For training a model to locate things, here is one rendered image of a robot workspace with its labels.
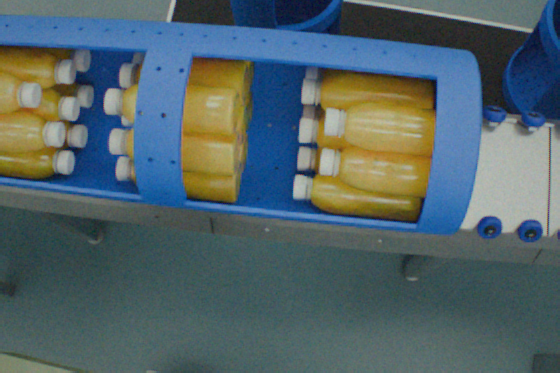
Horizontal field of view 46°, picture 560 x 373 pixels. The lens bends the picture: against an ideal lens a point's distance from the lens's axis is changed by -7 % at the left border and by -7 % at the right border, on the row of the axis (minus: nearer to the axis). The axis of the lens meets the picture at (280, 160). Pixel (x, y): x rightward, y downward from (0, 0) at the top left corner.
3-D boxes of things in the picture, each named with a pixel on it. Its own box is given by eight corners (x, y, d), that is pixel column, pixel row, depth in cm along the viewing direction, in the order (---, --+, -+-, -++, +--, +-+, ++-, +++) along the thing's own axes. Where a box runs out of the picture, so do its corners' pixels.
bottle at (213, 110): (230, 138, 100) (109, 127, 101) (237, 134, 107) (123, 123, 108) (234, 88, 99) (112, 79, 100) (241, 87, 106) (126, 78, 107)
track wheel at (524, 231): (546, 226, 113) (545, 218, 115) (522, 224, 113) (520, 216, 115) (539, 245, 116) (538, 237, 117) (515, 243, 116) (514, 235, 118)
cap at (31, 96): (28, 110, 107) (38, 111, 106) (19, 101, 103) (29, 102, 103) (33, 88, 108) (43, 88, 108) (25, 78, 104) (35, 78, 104)
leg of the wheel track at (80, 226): (102, 245, 215) (28, 204, 155) (85, 242, 216) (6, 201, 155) (105, 227, 217) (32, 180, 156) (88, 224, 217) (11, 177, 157)
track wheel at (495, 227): (506, 222, 114) (504, 215, 115) (480, 220, 114) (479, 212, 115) (499, 242, 116) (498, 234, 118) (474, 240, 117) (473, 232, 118)
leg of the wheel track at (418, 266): (421, 281, 209) (465, 253, 148) (402, 279, 209) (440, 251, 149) (422, 262, 210) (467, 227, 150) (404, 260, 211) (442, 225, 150)
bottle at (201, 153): (238, 173, 111) (127, 162, 112) (242, 128, 110) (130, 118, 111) (231, 179, 104) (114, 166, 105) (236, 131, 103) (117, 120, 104)
